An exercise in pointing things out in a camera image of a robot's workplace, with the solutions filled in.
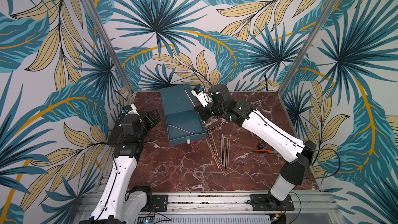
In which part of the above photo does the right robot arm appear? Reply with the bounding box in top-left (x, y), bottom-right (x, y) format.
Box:
top-left (191, 84), bottom-right (316, 208)

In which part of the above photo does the teal drawer cabinet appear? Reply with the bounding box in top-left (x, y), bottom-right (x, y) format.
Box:
top-left (160, 84), bottom-right (197, 116)

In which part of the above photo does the teal top drawer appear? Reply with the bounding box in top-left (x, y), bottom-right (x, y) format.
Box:
top-left (165, 110), bottom-right (206, 146)

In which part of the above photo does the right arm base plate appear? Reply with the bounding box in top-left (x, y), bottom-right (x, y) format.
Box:
top-left (247, 194), bottom-right (295, 212)

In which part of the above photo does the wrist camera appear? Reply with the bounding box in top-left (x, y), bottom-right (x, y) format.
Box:
top-left (123, 104), bottom-right (140, 116)
top-left (191, 84), bottom-right (213, 108)

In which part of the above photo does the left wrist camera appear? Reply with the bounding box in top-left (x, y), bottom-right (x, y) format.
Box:
top-left (123, 104), bottom-right (140, 116)

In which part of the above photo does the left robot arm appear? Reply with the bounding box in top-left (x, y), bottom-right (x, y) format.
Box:
top-left (80, 104), bottom-right (161, 224)

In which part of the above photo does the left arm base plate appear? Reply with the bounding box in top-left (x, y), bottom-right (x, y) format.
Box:
top-left (140, 195), bottom-right (169, 212)

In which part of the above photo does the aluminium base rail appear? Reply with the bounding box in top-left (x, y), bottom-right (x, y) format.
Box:
top-left (73, 190), bottom-right (344, 224)

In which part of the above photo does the dark pencil near cabinet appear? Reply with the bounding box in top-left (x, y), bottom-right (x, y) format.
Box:
top-left (205, 123), bottom-right (227, 131)

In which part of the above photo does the small circuit board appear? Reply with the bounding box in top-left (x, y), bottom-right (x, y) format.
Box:
top-left (136, 216), bottom-right (155, 224)

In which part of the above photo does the pink pencil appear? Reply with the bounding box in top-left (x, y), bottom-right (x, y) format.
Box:
top-left (184, 90), bottom-right (196, 108)
top-left (169, 124), bottom-right (195, 135)

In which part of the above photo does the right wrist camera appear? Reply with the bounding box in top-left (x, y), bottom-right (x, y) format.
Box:
top-left (191, 84), bottom-right (213, 108)

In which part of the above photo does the orange handled tool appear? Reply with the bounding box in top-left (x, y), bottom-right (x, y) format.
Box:
top-left (252, 149), bottom-right (279, 155)

